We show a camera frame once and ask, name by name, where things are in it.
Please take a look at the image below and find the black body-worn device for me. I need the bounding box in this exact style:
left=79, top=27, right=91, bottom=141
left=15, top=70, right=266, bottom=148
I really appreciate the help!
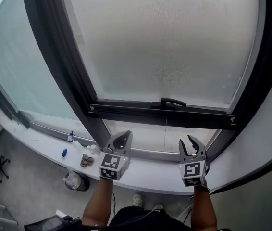
left=24, top=214, right=84, bottom=231

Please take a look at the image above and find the black bin with clear bag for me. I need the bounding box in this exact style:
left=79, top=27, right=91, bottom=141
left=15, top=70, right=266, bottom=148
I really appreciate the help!
left=62, top=170, right=90, bottom=193

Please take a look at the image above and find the black window frame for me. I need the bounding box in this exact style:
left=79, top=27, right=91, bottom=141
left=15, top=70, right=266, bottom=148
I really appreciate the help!
left=0, top=0, right=272, bottom=164

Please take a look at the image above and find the clear plastic bottle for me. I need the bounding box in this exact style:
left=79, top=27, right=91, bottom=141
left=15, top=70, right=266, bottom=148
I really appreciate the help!
left=87, top=144, right=102, bottom=157

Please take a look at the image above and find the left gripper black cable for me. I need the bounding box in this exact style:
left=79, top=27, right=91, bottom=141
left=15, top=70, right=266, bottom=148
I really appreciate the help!
left=111, top=191, right=117, bottom=217

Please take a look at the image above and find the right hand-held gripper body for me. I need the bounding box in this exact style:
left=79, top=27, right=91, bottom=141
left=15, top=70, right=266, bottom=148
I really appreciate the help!
left=177, top=152, right=211, bottom=188

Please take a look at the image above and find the brown patterned scrunchie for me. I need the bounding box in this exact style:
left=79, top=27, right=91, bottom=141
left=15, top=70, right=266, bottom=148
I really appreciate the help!
left=80, top=153, right=95, bottom=168

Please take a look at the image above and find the white windowsill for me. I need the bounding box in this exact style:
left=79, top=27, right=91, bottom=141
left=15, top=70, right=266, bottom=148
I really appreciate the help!
left=0, top=121, right=214, bottom=196

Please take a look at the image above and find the spray bottle with blue trigger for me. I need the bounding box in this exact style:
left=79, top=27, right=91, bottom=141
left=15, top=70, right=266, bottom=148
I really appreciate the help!
left=67, top=130, right=84, bottom=152

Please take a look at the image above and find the person's left forearm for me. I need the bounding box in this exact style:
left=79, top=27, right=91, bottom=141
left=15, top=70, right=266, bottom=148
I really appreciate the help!
left=81, top=176, right=114, bottom=227

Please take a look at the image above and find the thin white pull cord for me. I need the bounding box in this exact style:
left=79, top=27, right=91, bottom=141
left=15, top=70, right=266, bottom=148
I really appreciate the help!
left=163, top=116, right=168, bottom=149

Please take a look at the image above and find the person's black shirt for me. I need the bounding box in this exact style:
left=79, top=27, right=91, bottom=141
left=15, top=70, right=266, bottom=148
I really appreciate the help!
left=109, top=205, right=192, bottom=231

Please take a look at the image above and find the person's right forearm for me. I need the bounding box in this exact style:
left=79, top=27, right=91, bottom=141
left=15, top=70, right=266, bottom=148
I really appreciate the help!
left=190, top=183, right=218, bottom=231

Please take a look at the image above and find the person's left shoe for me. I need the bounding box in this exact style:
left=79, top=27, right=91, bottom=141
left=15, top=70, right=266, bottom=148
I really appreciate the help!
left=132, top=193, right=143, bottom=206

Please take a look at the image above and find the white cable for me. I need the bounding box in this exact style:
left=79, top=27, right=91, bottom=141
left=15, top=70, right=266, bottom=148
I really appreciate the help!
left=176, top=204, right=194, bottom=221

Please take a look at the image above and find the black window handle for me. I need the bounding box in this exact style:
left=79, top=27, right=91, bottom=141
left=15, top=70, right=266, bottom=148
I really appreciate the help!
left=151, top=97, right=187, bottom=109

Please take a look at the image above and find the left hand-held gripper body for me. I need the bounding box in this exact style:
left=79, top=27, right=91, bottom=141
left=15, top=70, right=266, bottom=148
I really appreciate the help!
left=99, top=145, right=131, bottom=181

